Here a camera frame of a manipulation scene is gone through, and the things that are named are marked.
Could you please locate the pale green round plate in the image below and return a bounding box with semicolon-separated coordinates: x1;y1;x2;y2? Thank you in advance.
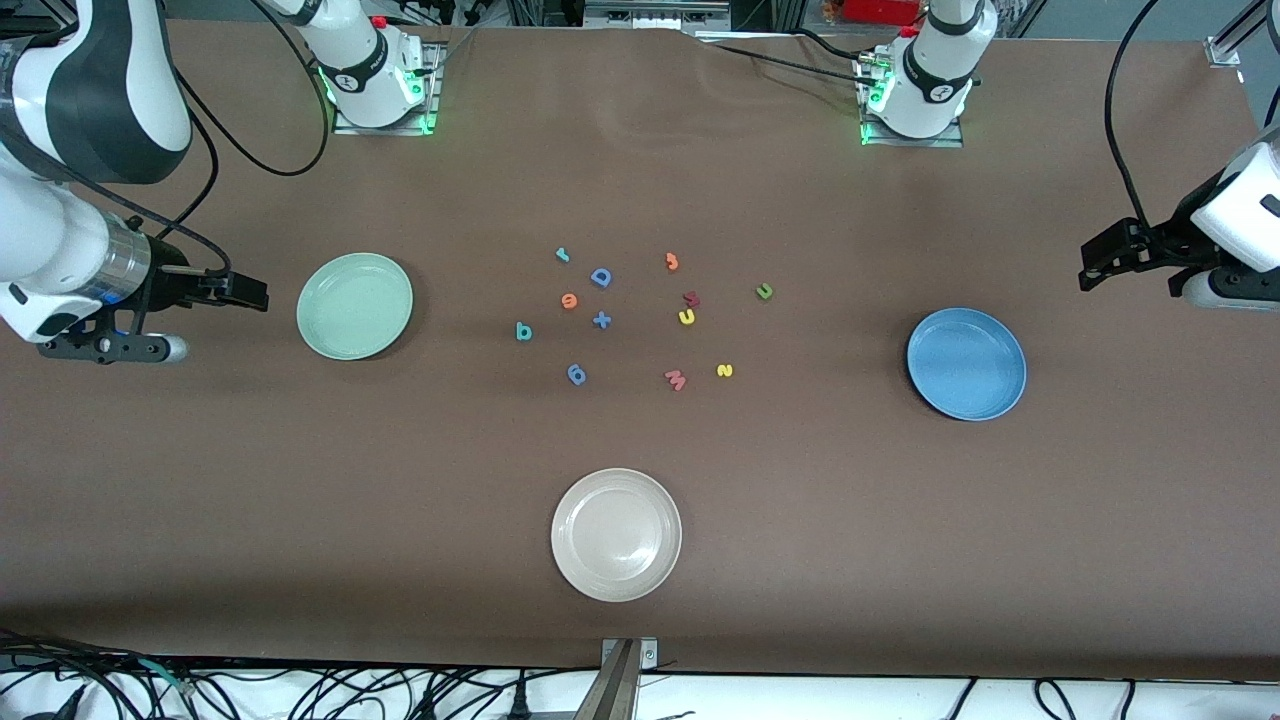
296;252;414;361

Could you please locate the grey metal device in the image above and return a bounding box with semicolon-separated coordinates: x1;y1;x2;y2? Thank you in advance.
583;0;733;33

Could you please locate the blue round plate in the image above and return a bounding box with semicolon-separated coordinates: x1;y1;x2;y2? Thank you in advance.
906;307;1028;422

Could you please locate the brown table cover sheet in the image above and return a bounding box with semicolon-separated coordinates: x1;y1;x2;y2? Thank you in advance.
0;18;1280;683

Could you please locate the red box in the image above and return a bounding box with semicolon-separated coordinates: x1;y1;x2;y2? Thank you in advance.
838;0;923;26

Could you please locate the cream white round plate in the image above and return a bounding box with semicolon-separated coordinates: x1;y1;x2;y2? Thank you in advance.
550;468;683;603

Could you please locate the black base power cable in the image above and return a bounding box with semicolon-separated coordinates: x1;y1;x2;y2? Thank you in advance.
700;40;881;89
795;28;886;63

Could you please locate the teal thin cable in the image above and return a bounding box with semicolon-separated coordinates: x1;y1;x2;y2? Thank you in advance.
140;658;196;696

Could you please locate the grey metal beam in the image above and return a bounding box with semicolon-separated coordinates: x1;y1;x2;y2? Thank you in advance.
572;640;641;720

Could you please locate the aluminium frame profile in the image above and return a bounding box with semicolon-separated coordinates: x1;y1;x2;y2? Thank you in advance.
1205;0;1280;69

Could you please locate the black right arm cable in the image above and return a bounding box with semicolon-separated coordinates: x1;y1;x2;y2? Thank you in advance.
90;0;332;271

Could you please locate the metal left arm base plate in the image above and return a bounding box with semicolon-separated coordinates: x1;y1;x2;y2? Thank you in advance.
858;50;966;149

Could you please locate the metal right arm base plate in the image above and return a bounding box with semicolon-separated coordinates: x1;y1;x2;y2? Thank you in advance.
332;40;443;136

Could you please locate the small metal bracket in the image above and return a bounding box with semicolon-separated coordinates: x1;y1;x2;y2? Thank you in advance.
600;637;659;673

